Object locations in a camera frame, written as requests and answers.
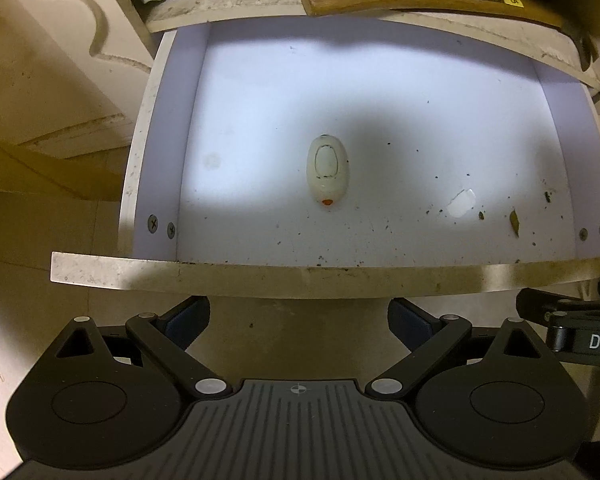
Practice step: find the carved cream cabinet door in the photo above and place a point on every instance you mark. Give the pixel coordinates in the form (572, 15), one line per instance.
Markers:
(55, 50)

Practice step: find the dry brown leaf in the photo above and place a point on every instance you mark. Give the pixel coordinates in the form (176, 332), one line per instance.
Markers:
(514, 222)

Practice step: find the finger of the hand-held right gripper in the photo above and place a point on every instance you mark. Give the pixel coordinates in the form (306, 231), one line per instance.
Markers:
(540, 305)

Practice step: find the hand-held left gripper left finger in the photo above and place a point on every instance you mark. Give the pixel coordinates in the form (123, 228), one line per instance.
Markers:
(189, 321)

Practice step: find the white oval remote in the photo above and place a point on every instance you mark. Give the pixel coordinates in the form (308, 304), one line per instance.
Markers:
(327, 170)

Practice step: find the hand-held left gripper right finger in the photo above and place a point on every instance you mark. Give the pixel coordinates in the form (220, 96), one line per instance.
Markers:
(409, 324)

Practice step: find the white drawer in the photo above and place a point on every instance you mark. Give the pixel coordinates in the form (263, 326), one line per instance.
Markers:
(380, 125)

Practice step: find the white paper scrap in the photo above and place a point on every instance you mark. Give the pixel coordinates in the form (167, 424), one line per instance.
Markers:
(461, 203)

